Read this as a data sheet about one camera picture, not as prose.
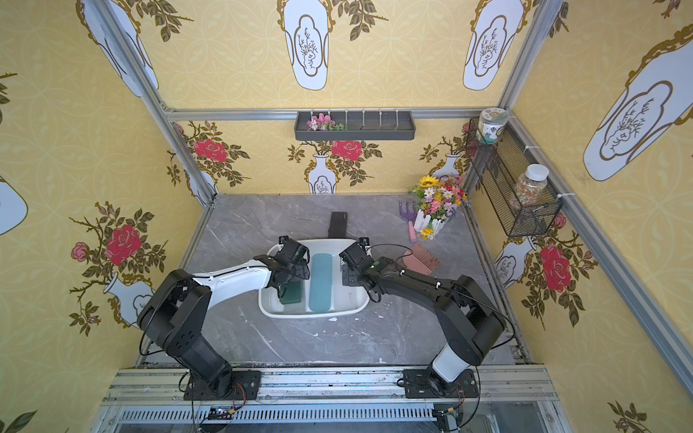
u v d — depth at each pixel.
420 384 0.73
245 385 0.73
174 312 0.46
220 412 0.73
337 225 1.10
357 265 0.68
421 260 0.98
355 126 0.92
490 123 0.85
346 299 0.88
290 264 0.73
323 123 0.88
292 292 0.89
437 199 0.97
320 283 0.93
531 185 0.66
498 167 0.98
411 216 1.15
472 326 0.44
